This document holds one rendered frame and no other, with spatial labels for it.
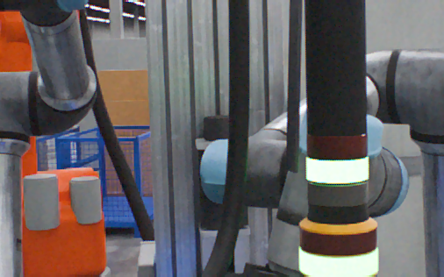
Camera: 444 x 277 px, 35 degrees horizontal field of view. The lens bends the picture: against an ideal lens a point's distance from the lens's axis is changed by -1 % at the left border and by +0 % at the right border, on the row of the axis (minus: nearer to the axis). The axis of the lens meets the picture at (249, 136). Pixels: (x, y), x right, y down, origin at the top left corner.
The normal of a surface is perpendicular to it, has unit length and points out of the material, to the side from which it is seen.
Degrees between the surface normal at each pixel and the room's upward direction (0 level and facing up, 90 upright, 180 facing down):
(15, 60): 96
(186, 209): 90
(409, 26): 90
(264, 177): 86
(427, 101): 102
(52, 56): 153
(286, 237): 73
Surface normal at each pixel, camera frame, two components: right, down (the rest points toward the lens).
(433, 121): -0.52, 0.26
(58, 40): 0.34, 0.89
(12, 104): 0.16, 0.04
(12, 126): 0.70, -0.22
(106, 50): -0.09, 0.11
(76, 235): 0.39, 0.09
